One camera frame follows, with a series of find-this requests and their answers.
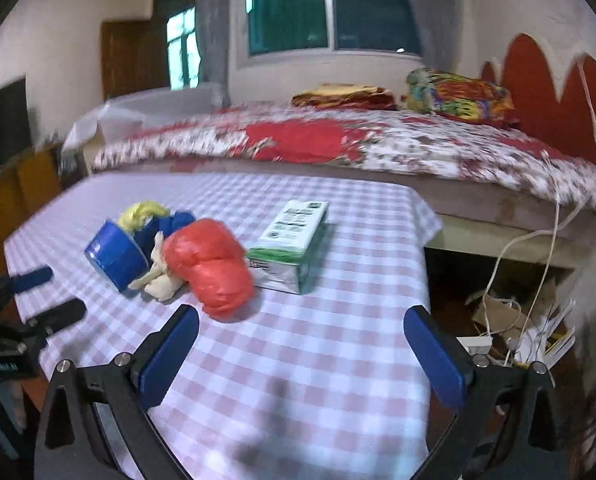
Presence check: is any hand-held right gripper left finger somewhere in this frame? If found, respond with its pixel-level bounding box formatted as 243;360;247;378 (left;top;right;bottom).
34;304;201;480

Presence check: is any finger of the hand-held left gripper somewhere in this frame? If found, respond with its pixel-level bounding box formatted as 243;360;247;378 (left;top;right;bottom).
25;299;87;348
0;266;54;316

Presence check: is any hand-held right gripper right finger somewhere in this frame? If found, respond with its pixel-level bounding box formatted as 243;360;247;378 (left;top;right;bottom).
403;305;564;480

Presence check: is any beige paper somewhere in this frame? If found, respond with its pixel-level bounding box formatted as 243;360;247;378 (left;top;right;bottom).
128;232;189;303

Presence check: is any blue paper cup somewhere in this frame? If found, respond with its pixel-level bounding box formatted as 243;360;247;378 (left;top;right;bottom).
84;220;151;293

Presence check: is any red plastic bag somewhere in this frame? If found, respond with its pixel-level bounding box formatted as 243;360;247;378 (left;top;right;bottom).
162;218;253;318

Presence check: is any yellow plastic bag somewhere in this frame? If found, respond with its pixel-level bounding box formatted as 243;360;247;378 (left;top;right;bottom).
118;201;171;233

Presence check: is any green white carton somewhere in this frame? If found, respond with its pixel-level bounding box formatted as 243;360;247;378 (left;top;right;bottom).
247;200;330;295

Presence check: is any white power strip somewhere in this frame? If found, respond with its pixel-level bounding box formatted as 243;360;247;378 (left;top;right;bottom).
455;336;494;356

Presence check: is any cardboard box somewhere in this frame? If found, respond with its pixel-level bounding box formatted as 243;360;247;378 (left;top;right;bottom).
465;287;529;341

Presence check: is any wooden cabinet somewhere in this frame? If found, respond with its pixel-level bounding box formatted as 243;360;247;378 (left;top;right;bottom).
0;145;63;286

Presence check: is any checkered tablecloth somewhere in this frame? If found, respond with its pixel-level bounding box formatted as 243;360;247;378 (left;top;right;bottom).
2;172;443;480

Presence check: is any mauve mattress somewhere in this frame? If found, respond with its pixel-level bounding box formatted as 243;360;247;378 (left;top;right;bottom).
168;157;596;233

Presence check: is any clear plastic sheet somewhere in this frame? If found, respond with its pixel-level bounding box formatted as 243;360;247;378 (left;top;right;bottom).
60;84;219;153

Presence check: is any floral bedspread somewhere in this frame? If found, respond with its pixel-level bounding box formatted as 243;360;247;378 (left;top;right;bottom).
92;102;596;211

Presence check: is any brown wooden door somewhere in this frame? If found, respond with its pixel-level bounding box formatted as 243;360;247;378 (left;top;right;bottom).
100;19;171;101

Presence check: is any colourful patterned pillow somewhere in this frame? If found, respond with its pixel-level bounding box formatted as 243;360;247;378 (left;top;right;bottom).
404;67;516;126

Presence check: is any narrow window beside door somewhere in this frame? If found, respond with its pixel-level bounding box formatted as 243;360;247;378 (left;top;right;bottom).
153;0;201;91

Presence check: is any folded yellow red blanket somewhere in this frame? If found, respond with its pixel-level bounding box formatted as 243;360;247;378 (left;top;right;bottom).
290;84;397;111

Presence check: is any red heart-shaped headboard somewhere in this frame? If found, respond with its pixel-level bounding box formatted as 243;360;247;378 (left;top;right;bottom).
480;34;596;171

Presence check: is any grey curtain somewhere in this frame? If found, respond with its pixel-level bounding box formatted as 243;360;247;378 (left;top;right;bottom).
195;0;249;106
398;0;461;73

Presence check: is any large sliding window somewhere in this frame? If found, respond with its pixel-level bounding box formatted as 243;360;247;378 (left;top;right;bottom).
238;0;423;61

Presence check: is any beige bed frame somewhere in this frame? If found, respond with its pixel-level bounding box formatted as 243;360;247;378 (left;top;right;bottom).
425;215;579;271

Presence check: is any dark wall panel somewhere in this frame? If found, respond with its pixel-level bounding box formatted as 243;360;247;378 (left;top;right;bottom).
0;76;32;181

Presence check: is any long white cable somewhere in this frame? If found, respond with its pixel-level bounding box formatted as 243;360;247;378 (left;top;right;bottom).
480;60;596;361

